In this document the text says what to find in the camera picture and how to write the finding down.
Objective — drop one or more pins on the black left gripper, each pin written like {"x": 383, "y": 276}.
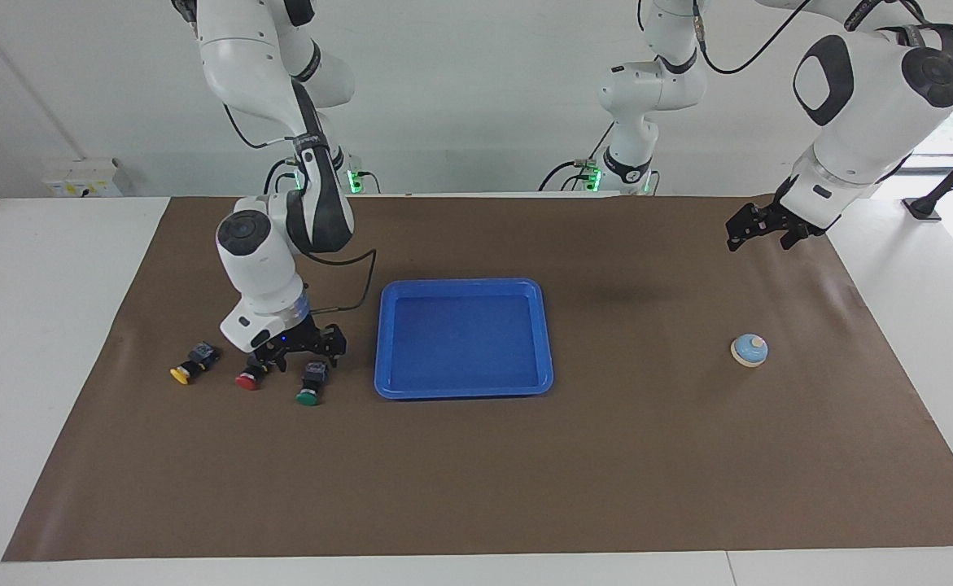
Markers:
{"x": 789, "y": 216}

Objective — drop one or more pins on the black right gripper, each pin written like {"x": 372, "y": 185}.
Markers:
{"x": 297, "y": 335}

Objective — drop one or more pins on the green push button switch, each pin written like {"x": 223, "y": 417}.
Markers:
{"x": 313, "y": 378}

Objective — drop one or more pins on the red push button switch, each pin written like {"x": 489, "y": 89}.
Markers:
{"x": 246, "y": 380}

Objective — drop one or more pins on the yellow push button switch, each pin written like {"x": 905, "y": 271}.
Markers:
{"x": 199, "y": 356}

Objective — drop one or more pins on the light blue desk bell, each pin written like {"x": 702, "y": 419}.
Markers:
{"x": 749, "y": 350}

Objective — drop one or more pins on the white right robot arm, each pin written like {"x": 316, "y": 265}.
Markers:
{"x": 260, "y": 260}

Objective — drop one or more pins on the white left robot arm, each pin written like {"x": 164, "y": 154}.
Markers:
{"x": 867, "y": 106}

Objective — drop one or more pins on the blue plastic tray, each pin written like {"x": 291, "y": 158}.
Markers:
{"x": 464, "y": 342}

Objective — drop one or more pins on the black angled stand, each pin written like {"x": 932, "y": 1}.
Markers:
{"x": 924, "y": 207}

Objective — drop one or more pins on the brown paper table mat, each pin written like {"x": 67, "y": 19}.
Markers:
{"x": 484, "y": 472}

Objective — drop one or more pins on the white wall socket box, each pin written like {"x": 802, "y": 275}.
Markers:
{"x": 77, "y": 179}

